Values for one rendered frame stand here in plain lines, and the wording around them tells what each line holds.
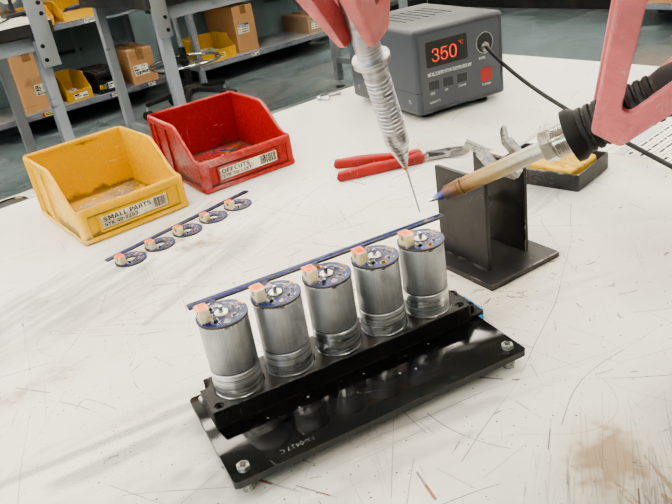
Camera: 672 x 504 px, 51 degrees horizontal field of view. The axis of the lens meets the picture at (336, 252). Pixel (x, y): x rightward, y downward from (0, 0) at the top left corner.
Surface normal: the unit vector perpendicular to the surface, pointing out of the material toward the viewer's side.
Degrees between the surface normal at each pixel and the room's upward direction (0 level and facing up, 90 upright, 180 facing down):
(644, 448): 0
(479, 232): 90
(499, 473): 0
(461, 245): 90
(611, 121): 99
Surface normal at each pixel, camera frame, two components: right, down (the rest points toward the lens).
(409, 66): -0.88, 0.32
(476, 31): 0.45, 0.34
